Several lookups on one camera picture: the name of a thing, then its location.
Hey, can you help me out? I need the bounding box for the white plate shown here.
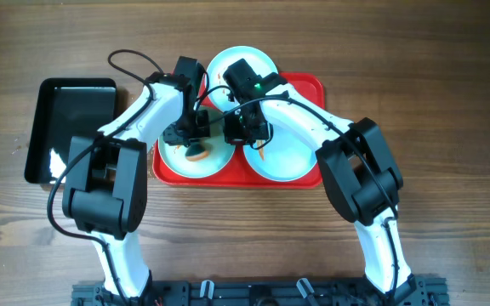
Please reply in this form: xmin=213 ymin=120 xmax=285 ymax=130
xmin=243 ymin=125 xmax=316 ymax=182
xmin=157 ymin=122 xmax=236 ymax=179
xmin=207 ymin=46 xmax=278 ymax=112

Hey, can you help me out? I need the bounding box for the red plastic tray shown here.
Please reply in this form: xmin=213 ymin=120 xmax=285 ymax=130
xmin=150 ymin=72 xmax=325 ymax=189

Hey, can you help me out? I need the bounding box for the orange green sponge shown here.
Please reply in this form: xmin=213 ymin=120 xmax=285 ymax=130
xmin=185 ymin=142 xmax=210 ymax=162

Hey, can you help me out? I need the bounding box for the white plate top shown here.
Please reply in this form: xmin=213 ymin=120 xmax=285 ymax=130
xmin=207 ymin=46 xmax=278 ymax=112

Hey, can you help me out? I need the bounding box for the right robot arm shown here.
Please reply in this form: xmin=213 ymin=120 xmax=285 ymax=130
xmin=223 ymin=59 xmax=412 ymax=304

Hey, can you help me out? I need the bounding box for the black rectangular water tray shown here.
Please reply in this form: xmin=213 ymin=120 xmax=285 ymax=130
xmin=24 ymin=77 xmax=117 ymax=184

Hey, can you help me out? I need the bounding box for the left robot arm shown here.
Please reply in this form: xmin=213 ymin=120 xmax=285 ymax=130
xmin=58 ymin=56 xmax=210 ymax=305

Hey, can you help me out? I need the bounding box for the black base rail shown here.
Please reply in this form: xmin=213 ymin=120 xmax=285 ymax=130
xmin=71 ymin=275 xmax=450 ymax=306

